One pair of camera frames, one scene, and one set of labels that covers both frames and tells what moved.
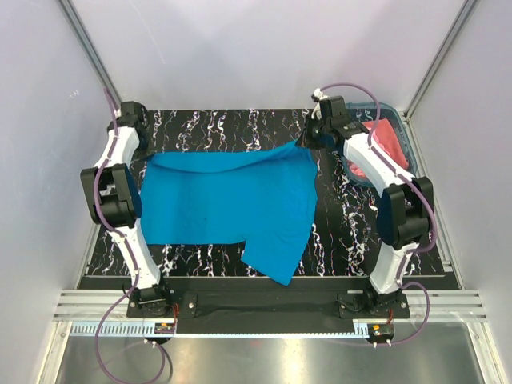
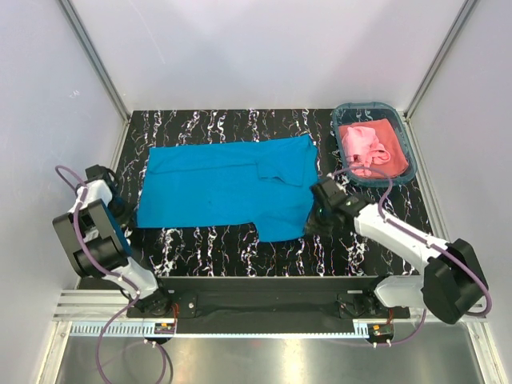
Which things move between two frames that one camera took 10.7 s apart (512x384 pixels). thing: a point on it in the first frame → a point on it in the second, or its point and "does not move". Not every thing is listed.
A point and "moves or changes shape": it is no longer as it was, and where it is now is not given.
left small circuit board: x=167 y=328 does not move
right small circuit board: x=380 y=331 does not move
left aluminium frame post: x=92 y=52 does not move
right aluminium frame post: x=440 y=56 does not move
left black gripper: x=139 y=155 → x=129 y=215
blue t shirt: x=266 y=198 moves or changes shape
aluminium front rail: x=446 y=305 does not move
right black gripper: x=307 y=142 → x=314 y=228
